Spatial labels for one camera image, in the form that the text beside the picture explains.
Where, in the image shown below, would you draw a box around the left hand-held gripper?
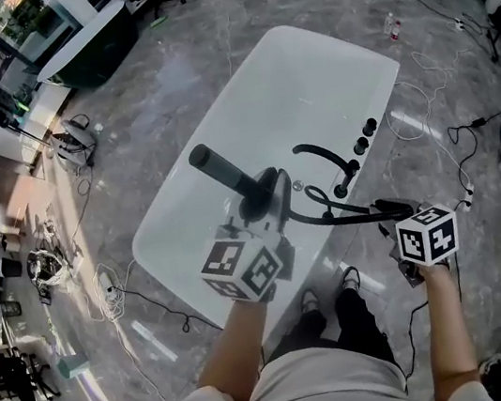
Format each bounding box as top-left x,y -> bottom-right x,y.
184,164 -> 310,312

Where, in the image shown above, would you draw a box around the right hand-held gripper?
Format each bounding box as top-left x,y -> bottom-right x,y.
368,185 -> 468,293

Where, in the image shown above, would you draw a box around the black shower hose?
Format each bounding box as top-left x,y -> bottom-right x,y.
283,166 -> 418,239

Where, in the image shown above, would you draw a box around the black shower head with hose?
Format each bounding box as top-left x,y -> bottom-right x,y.
186,132 -> 281,226

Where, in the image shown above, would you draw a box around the person's right forearm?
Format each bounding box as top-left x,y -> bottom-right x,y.
410,254 -> 486,401

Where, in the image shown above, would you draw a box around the person's left forearm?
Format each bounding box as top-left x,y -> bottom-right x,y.
183,294 -> 288,401

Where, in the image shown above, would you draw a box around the white bathtub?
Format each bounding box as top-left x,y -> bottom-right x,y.
99,7 -> 439,345

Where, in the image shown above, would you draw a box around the white power strip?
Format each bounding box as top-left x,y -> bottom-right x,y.
97,270 -> 114,295
461,185 -> 479,210

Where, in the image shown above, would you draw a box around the black curved faucet spout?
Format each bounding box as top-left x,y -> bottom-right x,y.
291,133 -> 365,207

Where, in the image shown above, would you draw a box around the person's right shoe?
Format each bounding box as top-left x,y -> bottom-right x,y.
337,264 -> 365,298

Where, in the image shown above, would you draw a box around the person's shoe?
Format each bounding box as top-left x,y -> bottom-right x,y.
296,288 -> 323,316
337,264 -> 365,298

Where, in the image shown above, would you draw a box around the person's left shoe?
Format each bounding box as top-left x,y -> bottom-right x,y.
296,288 -> 323,316

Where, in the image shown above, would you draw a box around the person's black trousers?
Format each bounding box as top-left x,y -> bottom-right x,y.
260,280 -> 402,382

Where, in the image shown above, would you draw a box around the clear bottle red label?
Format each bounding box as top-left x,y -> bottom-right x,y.
380,10 -> 405,43

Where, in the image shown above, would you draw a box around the person's white shirt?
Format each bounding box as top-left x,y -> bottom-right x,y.
98,316 -> 497,401

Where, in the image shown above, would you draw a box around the small teal bin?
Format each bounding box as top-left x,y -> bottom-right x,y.
53,353 -> 90,381

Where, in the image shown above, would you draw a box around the brown cardboard box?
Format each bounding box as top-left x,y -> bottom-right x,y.
0,144 -> 54,233

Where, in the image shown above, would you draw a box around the black power cable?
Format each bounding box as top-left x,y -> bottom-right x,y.
443,98 -> 501,197

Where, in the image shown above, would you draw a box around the white cable coil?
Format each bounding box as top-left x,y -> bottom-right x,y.
81,258 -> 133,326

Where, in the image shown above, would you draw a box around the tangled cable bundle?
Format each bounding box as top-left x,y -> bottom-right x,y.
23,243 -> 79,299

